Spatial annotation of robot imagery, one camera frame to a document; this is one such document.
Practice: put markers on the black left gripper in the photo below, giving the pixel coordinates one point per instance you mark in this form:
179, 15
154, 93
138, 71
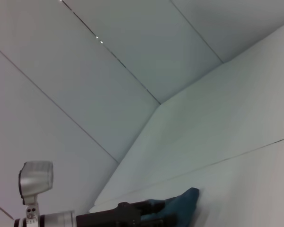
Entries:
109, 216

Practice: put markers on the teal blue FREE t-shirt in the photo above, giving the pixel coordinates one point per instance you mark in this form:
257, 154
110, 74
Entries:
182, 205

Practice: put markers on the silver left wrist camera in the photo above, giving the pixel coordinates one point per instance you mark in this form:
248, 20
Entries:
35, 179

